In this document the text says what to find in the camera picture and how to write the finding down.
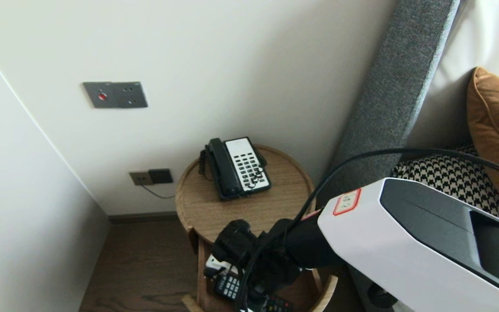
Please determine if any thin black telephone cable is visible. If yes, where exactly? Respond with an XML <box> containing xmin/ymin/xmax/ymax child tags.
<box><xmin>140</xmin><ymin>184</ymin><xmax>176</xmax><ymax>200</ymax></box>

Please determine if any grey wall switch panel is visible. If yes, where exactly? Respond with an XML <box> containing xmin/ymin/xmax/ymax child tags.
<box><xmin>83</xmin><ymin>81</ymin><xmax>149</xmax><ymax>109</ymax></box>

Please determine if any grey fabric headboard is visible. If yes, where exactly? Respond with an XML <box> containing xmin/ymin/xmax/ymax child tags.
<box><xmin>317</xmin><ymin>0</ymin><xmax>460</xmax><ymax>209</ymax></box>

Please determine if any beige wall data socket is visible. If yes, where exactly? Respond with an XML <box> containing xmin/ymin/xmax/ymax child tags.
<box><xmin>129</xmin><ymin>171</ymin><xmax>154</xmax><ymax>186</ymax></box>

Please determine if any black telephone handset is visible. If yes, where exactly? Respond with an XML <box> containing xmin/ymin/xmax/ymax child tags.
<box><xmin>207</xmin><ymin>139</ymin><xmax>244</xmax><ymax>198</ymax></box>

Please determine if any grey fabric bed frame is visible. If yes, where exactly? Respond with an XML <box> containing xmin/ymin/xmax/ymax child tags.
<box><xmin>346</xmin><ymin>266</ymin><xmax>395</xmax><ymax>312</ymax></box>

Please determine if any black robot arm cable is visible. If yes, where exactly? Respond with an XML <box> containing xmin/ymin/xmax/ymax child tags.
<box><xmin>236</xmin><ymin>146</ymin><xmax>499</xmax><ymax>312</ymax></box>

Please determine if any black telephone base white keypad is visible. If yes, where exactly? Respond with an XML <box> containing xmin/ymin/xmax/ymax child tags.
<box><xmin>204</xmin><ymin>137</ymin><xmax>272</xmax><ymax>202</ymax></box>

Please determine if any beige upholstered headboard panel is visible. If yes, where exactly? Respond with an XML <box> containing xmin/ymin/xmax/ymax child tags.
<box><xmin>405</xmin><ymin>68</ymin><xmax>476</xmax><ymax>152</ymax></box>

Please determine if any black TV remote control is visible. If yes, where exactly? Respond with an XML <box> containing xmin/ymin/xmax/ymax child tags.
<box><xmin>214</xmin><ymin>273</ymin><xmax>294</xmax><ymax>312</ymax></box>

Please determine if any dark grey power socket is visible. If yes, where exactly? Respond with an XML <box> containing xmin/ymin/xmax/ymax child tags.
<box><xmin>148</xmin><ymin>168</ymin><xmax>174</xmax><ymax>185</ymax></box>

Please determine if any brown wooden baseboard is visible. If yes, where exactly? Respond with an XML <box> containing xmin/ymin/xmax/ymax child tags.
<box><xmin>109</xmin><ymin>211</ymin><xmax>180</xmax><ymax>224</ymax></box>

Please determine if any black white houndstooth pillow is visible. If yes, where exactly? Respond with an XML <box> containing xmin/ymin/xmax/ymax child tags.
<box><xmin>392</xmin><ymin>145</ymin><xmax>499</xmax><ymax>229</ymax></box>

